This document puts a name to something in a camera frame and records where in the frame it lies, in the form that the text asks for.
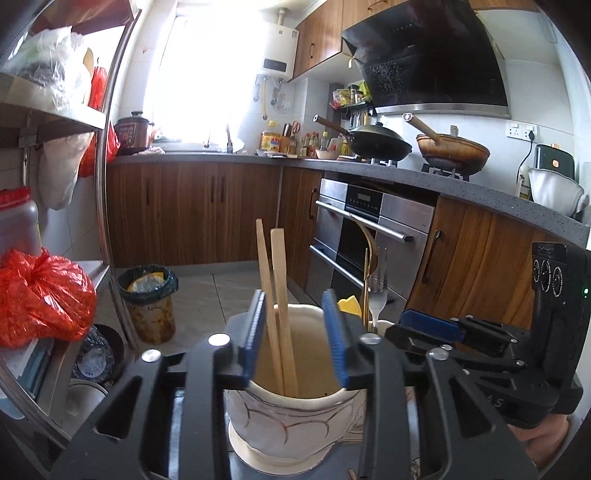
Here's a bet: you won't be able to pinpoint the brown rice cooker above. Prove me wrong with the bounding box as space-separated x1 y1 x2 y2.
114 111 154 156

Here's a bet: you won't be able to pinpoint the grey countertop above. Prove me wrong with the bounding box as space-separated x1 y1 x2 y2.
111 152 590 248

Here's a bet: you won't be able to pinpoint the wooden upper cabinets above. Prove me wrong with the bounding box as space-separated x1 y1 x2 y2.
292 0 541 80

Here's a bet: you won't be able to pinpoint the black wok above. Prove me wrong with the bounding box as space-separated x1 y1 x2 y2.
312 115 412 162

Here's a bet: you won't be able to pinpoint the hanging red plastic bag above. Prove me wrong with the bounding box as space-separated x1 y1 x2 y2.
78 66 122 179

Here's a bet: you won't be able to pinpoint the stainless built-in oven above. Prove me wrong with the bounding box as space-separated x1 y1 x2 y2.
305 178 435 322

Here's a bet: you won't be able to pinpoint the yellow green plastic utensil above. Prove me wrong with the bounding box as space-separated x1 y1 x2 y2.
338 295 363 318

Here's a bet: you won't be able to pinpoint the red lid plastic jar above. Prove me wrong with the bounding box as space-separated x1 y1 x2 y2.
0 187 42 256

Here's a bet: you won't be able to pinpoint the wooden cabinets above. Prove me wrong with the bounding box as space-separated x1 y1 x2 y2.
107 162 549 328
292 0 541 80

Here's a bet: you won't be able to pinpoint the trash bin with bag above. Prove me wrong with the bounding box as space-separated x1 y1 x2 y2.
117 264 178 345

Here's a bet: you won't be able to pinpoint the white cloth bag on counter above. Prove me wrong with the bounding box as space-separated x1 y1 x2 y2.
528 168 590 217

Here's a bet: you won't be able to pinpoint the silver fork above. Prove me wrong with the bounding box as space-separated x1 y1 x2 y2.
369 247 388 333

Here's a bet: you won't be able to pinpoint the white floral ceramic utensil holder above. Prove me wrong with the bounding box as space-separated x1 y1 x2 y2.
224 304 366 476

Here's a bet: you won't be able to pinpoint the brown pan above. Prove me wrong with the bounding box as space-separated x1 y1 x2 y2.
402 112 490 177

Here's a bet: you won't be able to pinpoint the red plastic bag on shelf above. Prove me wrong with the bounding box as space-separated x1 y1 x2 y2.
1 249 96 349

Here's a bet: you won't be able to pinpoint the person's right hand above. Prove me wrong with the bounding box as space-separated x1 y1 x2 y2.
509 414 570 470

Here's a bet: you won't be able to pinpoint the hanging white plastic bag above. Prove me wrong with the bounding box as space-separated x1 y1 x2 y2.
37 133 94 210

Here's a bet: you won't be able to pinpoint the white water heater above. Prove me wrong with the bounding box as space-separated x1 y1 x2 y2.
259 7 300 81

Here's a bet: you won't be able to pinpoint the wooden chopstick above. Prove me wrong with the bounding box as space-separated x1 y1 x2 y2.
270 228 298 398
256 218 284 394

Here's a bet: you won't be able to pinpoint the yellow tin can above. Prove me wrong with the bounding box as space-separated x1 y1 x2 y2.
259 120 281 153

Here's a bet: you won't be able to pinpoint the metal shelf rack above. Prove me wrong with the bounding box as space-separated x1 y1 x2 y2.
0 0 143 444

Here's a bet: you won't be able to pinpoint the black range hood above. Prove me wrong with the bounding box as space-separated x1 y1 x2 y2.
342 1 510 118

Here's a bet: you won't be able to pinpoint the wooden lower cabinets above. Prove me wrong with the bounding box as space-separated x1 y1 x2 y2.
107 162 549 328

